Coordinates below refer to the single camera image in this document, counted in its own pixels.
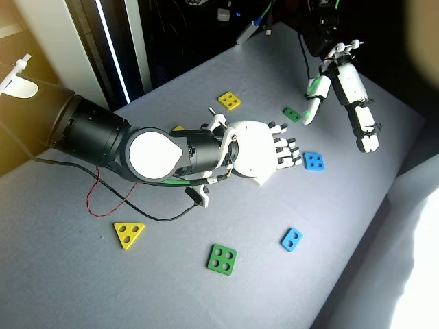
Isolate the wooden peg board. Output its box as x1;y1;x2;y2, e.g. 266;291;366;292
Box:
252;171;275;188

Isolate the green two-hole block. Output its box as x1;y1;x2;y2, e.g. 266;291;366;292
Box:
283;107;303;123

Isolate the yellow square four-hole block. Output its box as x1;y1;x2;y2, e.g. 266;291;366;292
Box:
217;91;241;111

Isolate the blue square four-hole block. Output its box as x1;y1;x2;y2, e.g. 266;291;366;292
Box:
302;151;327;171

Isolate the blue two-hole block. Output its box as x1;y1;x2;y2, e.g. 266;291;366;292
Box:
280;228;304;253

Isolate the green square four-hole block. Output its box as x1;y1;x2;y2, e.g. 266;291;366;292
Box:
206;243;237;277

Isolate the yellow triangle block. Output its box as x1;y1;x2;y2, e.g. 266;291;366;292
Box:
113;221;145;251

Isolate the elongated white usb adapter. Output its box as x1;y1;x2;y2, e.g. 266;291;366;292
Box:
235;19;260;45

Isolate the narrow white panel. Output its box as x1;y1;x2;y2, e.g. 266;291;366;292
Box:
123;0;152;93

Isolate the white-blue light strip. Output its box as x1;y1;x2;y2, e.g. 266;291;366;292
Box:
94;0;132;105

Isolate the grey table cloth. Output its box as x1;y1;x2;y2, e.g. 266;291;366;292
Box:
0;21;428;329

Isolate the wide white panel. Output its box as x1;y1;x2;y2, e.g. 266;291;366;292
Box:
12;0;112;112

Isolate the green cable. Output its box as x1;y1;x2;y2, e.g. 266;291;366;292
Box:
255;0;275;27

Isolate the red twisted wire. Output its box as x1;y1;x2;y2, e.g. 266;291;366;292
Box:
86;167;138;217

